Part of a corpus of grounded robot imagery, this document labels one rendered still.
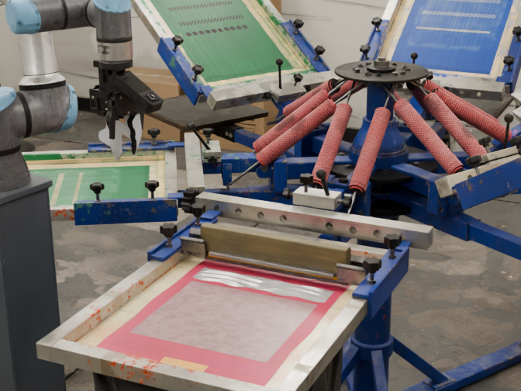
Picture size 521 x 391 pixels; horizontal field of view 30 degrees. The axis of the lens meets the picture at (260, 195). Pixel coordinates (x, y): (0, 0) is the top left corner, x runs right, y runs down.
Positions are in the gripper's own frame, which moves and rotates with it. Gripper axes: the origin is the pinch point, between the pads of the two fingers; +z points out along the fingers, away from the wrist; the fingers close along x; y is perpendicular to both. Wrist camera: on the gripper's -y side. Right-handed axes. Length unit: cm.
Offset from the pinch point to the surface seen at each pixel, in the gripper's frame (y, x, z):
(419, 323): 31, -202, 136
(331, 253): -27, -41, 32
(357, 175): -6, -86, 28
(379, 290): -41, -40, 37
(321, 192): -5, -69, 28
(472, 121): -18, -135, 21
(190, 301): -3.7, -14.4, 40.6
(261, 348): -32, -6, 41
